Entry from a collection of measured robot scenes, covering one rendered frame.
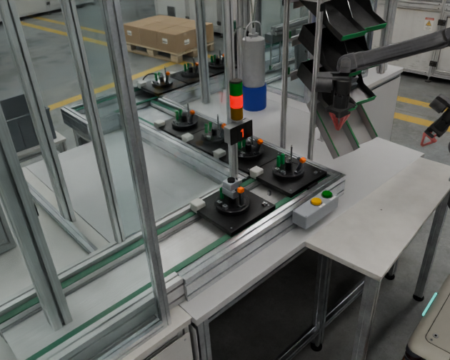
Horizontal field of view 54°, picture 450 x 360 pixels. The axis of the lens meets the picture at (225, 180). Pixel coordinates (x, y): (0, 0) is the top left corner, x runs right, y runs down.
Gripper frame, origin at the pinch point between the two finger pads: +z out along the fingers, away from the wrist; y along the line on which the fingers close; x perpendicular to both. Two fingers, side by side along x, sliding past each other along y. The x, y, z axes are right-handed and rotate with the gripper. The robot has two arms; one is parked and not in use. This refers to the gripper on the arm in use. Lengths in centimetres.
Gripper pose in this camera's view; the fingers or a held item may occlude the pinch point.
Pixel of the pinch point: (337, 128)
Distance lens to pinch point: 178.1
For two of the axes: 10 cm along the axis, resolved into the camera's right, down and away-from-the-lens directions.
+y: -7.4, 3.8, -5.5
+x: 6.7, 3.9, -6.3
